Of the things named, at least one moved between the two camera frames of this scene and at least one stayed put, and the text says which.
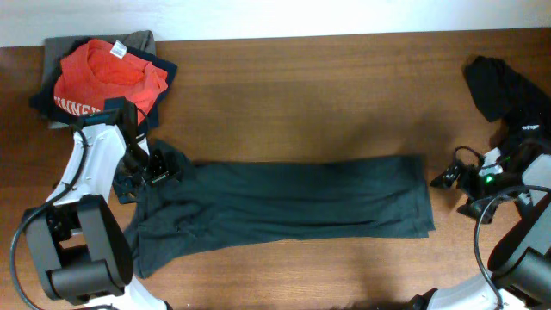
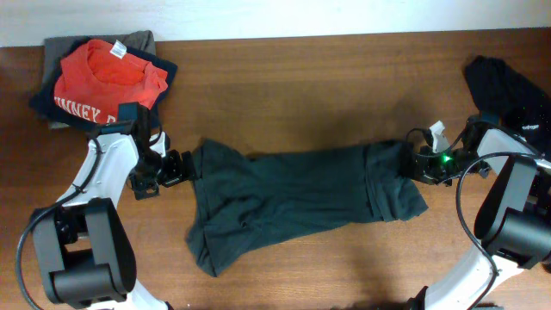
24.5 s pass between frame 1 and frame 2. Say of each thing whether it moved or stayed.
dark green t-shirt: moved
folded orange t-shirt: stayed
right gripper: moved
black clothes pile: stayed
